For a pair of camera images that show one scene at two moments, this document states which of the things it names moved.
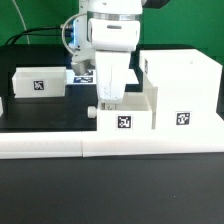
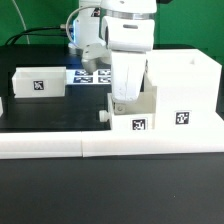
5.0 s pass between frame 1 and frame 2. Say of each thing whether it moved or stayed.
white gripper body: moved
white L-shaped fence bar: stayed
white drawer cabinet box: stayed
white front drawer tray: moved
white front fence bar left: stayed
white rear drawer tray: stayed
